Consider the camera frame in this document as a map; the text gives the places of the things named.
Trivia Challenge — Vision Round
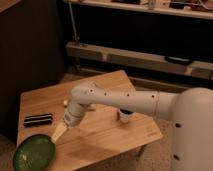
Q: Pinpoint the white cylindrical wrist gripper body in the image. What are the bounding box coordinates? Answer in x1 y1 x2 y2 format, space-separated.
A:
63 102 86 127

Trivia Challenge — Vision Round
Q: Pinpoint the beige flat gripper finger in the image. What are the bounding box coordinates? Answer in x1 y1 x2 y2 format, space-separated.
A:
51 122 68 143

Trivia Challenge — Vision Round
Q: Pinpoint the green ceramic bowl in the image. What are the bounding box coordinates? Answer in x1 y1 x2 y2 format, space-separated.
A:
13 134 55 171

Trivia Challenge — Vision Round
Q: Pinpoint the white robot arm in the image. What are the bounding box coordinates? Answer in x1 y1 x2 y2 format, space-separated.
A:
52 81 213 171

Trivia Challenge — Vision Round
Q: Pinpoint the white cup with blue ball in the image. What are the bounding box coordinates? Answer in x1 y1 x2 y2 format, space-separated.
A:
118 109 133 123

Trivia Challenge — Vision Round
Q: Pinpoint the upper wooden shelf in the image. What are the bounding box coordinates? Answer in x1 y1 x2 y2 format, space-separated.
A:
63 0 213 20

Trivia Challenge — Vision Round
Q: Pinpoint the wooden folding table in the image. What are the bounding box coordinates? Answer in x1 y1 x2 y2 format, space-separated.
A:
16 69 164 171

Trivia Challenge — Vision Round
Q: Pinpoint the white plastic bottle lying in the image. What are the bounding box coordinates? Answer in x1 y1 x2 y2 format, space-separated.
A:
63 100 96 111

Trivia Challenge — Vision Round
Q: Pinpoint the black handle on beam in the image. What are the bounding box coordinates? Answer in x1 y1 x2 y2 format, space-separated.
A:
164 56 194 66

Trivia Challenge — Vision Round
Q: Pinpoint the long wooden shelf beam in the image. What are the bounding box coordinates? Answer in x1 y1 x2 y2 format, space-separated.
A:
66 42 213 80

